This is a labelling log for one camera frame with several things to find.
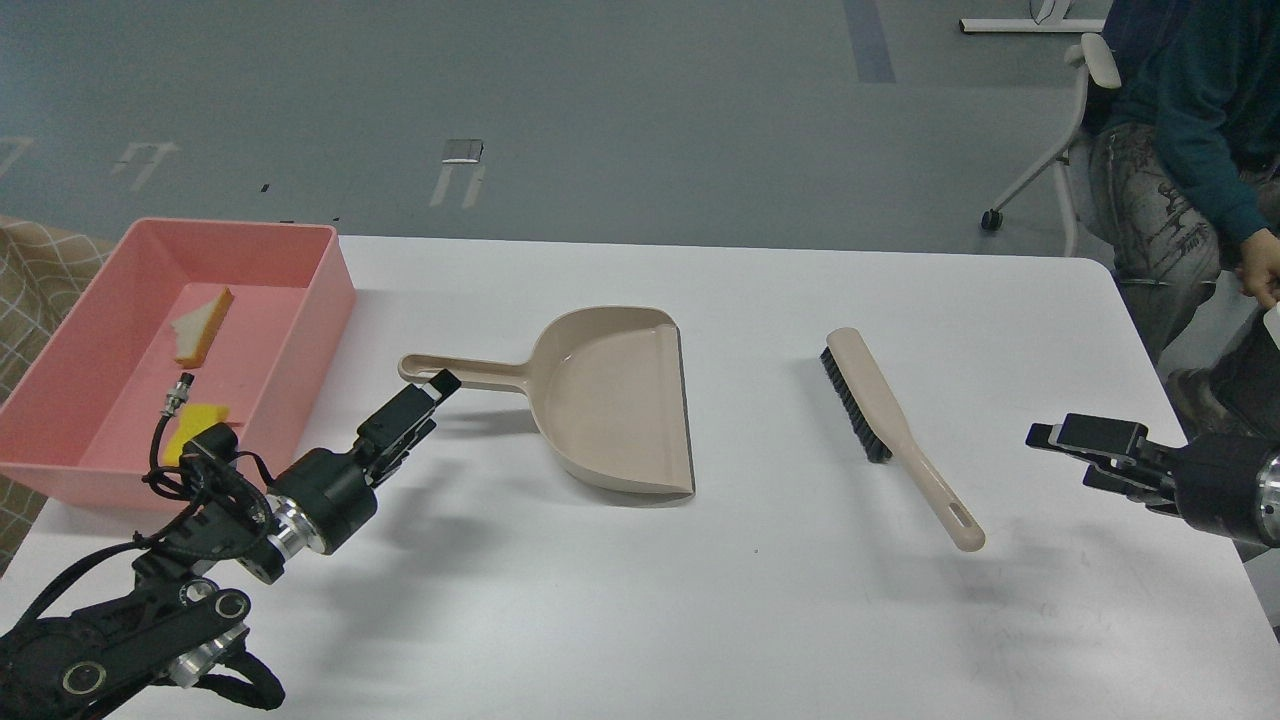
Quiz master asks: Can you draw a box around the beige checkered cloth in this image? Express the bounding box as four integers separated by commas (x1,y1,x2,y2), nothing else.
0,213,113,577

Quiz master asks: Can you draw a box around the seated person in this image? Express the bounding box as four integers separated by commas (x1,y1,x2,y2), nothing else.
1091,1,1279,441

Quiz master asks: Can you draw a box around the white table base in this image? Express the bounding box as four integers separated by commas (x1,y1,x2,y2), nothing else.
957,1,1105,35

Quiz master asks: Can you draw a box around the beige plastic dustpan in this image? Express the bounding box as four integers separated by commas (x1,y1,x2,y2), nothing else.
398,306,696,496

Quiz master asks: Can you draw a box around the pink plastic bin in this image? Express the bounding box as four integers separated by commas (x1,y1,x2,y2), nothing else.
1,218,356,511

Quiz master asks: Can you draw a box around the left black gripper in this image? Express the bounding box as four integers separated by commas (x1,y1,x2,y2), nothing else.
271,369,462,555

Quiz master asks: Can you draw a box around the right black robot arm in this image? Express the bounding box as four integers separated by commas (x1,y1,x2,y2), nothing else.
1025,413,1279,548

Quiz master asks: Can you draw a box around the white office chair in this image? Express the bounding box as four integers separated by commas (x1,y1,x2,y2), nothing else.
979,33,1123,258

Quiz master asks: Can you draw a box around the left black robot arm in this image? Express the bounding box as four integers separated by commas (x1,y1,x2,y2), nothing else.
3,370,461,719

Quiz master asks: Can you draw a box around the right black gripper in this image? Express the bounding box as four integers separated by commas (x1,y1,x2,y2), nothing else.
1027,413,1279,546

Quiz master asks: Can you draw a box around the grey floor socket plate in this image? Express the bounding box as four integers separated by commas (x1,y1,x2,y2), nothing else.
440,138,485,165

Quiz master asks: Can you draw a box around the beige hand brush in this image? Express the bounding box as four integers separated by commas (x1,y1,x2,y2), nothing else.
819,327,987,552

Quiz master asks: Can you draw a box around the yellow sponge piece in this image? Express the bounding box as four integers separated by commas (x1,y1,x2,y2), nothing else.
159,404,232,466

